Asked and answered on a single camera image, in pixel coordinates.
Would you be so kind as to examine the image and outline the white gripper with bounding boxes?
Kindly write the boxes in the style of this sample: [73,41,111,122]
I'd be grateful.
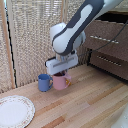
[45,54,80,80]

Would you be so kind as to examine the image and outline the pink mug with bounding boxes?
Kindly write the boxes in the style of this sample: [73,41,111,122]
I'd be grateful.
[52,70,72,92]

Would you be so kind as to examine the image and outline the brown drawer cabinet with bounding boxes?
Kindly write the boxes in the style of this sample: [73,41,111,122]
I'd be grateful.
[79,12,128,83]

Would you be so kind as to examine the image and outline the blue mug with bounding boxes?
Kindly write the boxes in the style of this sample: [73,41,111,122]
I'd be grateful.
[37,73,54,93]

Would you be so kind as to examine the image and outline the bamboo blind panel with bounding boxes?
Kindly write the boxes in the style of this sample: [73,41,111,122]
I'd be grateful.
[63,0,101,73]
[6,0,65,87]

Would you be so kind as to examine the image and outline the white patterned plate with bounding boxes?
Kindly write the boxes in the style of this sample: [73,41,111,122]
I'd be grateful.
[0,95,36,128]

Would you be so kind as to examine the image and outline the metal drawer handle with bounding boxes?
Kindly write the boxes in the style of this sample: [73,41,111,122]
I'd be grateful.
[89,34,120,45]
[96,55,123,67]

